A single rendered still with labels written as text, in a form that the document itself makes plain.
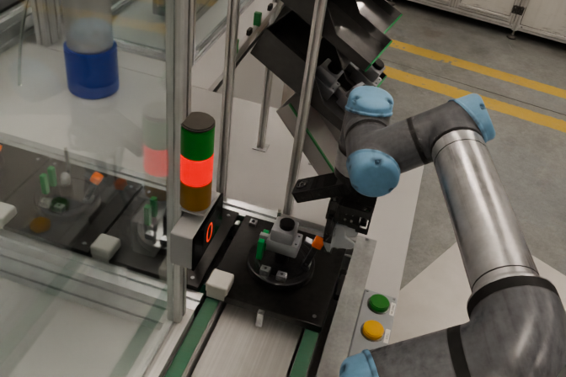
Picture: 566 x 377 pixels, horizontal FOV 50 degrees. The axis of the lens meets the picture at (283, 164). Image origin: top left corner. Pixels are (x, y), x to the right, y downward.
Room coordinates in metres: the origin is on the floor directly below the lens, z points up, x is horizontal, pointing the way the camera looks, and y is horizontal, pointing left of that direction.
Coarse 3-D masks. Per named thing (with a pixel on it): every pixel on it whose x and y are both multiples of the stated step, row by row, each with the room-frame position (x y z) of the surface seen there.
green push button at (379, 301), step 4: (372, 296) 0.83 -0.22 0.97; (376, 296) 0.83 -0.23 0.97; (380, 296) 0.84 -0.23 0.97; (384, 296) 0.84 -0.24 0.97; (372, 300) 0.82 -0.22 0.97; (376, 300) 0.82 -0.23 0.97; (380, 300) 0.82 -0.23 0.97; (384, 300) 0.83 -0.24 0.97; (388, 300) 0.83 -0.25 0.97; (372, 304) 0.81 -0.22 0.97; (376, 304) 0.81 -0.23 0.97; (380, 304) 0.82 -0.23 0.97; (384, 304) 0.82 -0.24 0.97; (388, 304) 0.82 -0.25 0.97; (372, 308) 0.81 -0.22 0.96; (376, 308) 0.81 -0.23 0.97; (380, 308) 0.81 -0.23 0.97; (384, 308) 0.81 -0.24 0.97
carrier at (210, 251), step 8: (224, 208) 1.03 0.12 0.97; (224, 216) 1.01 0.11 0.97; (232, 216) 1.01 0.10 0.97; (224, 224) 0.98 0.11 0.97; (232, 224) 0.99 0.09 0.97; (216, 232) 0.95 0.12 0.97; (224, 232) 0.96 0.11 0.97; (216, 240) 0.93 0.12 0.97; (224, 240) 0.93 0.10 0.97; (208, 248) 0.90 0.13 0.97; (216, 248) 0.90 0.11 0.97; (208, 256) 0.88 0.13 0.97; (216, 256) 0.89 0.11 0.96; (200, 264) 0.85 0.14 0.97; (208, 264) 0.86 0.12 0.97; (192, 272) 0.83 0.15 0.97; (200, 272) 0.83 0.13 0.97; (208, 272) 0.85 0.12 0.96; (192, 280) 0.81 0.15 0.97; (200, 280) 0.81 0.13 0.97; (192, 288) 0.80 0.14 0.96
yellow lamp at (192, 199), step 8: (184, 184) 0.70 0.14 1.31; (208, 184) 0.71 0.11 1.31; (184, 192) 0.70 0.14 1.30; (192, 192) 0.70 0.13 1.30; (200, 192) 0.70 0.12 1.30; (208, 192) 0.71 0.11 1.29; (184, 200) 0.70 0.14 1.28; (192, 200) 0.70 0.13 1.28; (200, 200) 0.70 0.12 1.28; (208, 200) 0.71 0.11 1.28; (184, 208) 0.70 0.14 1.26; (192, 208) 0.70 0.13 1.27; (200, 208) 0.70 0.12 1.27
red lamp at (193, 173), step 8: (184, 160) 0.70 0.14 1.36; (208, 160) 0.71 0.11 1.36; (184, 168) 0.70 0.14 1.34; (192, 168) 0.70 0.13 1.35; (200, 168) 0.70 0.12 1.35; (208, 168) 0.71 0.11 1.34; (184, 176) 0.70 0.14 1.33; (192, 176) 0.70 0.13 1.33; (200, 176) 0.70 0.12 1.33; (208, 176) 0.71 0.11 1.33; (192, 184) 0.70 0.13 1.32; (200, 184) 0.70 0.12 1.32
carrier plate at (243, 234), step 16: (272, 224) 1.00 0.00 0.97; (240, 240) 0.94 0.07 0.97; (256, 240) 0.95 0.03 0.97; (304, 240) 0.97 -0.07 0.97; (224, 256) 0.89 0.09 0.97; (240, 256) 0.89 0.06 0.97; (320, 256) 0.93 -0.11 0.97; (336, 256) 0.93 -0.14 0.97; (240, 272) 0.85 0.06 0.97; (320, 272) 0.88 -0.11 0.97; (336, 272) 0.89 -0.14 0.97; (240, 288) 0.81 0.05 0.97; (256, 288) 0.81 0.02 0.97; (304, 288) 0.83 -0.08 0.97; (320, 288) 0.84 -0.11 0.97; (240, 304) 0.77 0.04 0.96; (256, 304) 0.77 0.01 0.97; (272, 304) 0.78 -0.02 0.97; (288, 304) 0.78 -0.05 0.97; (304, 304) 0.79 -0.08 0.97; (320, 304) 0.80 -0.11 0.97; (288, 320) 0.75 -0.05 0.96; (304, 320) 0.75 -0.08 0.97; (320, 320) 0.76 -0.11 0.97
